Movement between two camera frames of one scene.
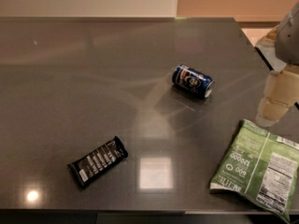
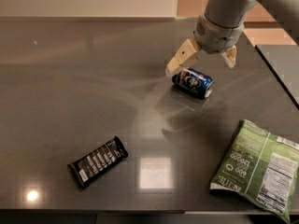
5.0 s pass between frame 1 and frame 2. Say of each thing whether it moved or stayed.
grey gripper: moved
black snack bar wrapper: stayed
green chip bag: stayed
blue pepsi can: stayed
